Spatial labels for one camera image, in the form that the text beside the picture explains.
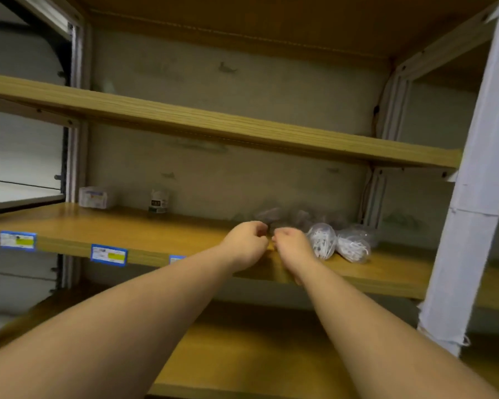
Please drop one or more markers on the person's left hand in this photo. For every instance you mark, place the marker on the person's left hand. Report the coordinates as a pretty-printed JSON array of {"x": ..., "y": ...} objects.
[{"x": 245, "y": 245}]

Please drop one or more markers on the person's right hand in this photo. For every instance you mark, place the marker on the person's right hand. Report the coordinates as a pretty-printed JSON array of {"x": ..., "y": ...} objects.
[{"x": 295, "y": 251}]

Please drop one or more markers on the small jar with black label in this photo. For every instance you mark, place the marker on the small jar with black label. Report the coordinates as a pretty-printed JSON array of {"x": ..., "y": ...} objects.
[{"x": 159, "y": 200}]

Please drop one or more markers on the labelled transparent plastic box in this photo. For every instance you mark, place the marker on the labelled transparent plastic box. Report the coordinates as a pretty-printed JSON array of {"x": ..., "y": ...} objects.
[{"x": 95, "y": 198}]

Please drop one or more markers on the person's right forearm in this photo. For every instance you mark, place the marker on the person's right forearm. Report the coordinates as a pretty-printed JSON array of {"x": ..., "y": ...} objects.
[{"x": 378, "y": 349}]

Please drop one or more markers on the person's left forearm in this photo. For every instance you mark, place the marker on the person's left forearm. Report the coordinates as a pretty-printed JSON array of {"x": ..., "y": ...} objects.
[{"x": 108, "y": 336}]

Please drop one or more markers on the white metal crossbar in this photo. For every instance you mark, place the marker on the white metal crossbar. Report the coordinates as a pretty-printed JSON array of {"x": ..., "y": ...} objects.
[
  {"x": 25, "y": 108},
  {"x": 441, "y": 47},
  {"x": 45, "y": 10}
]

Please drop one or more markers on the grey white shelf post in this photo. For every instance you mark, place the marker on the grey white shelf post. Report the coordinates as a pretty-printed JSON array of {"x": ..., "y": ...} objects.
[{"x": 474, "y": 203}]

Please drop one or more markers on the black metal bracket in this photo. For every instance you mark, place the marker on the black metal bracket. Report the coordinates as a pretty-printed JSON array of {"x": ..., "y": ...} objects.
[{"x": 58, "y": 45}]

